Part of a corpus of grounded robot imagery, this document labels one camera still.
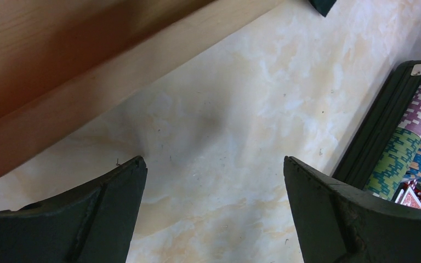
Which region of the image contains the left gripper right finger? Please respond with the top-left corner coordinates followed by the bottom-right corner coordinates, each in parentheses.
top-left (283, 156), bottom-right (421, 262)

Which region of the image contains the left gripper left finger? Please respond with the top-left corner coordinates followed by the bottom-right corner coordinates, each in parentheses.
top-left (0, 156), bottom-right (147, 262)

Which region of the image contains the black aluminium poker case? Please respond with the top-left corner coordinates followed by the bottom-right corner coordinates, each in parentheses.
top-left (333, 60), bottom-right (421, 202)

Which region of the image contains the red playing card deck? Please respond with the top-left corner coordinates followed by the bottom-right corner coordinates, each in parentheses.
top-left (394, 180), bottom-right (421, 210)

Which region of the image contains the green grey chip stack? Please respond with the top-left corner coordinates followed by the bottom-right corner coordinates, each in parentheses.
top-left (363, 83), bottom-right (421, 201)

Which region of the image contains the wooden clothes rack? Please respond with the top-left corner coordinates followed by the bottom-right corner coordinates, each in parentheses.
top-left (0, 1), bottom-right (278, 177)

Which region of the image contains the black t-shirt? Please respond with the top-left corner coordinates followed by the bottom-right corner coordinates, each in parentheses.
top-left (308, 0), bottom-right (337, 18)

